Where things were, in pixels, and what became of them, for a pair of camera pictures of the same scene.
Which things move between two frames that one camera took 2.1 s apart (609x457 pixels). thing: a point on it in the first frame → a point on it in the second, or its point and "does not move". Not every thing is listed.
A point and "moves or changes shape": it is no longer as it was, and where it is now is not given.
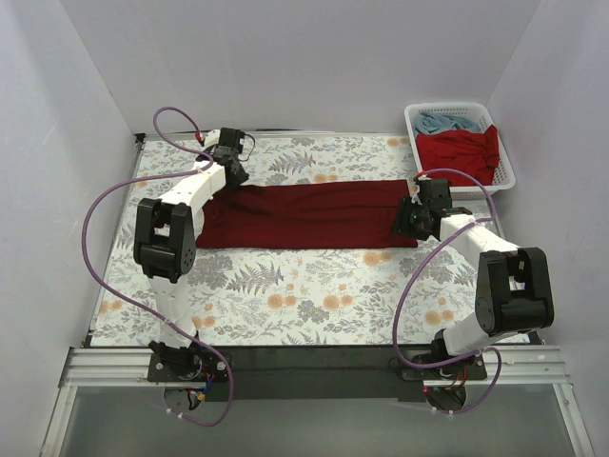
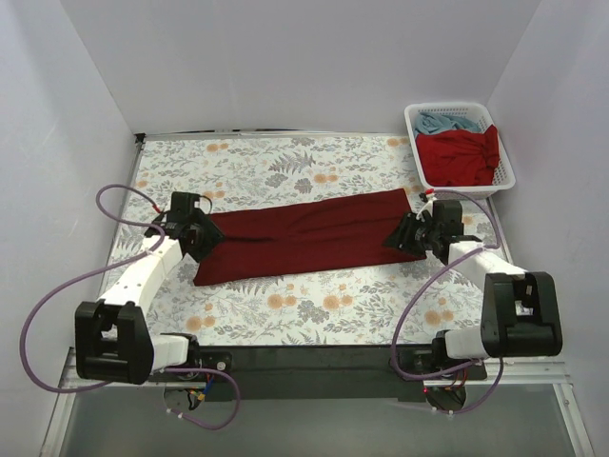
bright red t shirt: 476,153 does not move
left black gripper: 239,173 → 199,233
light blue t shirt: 430,122 does not move
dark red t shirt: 353,214 moves or changes shape
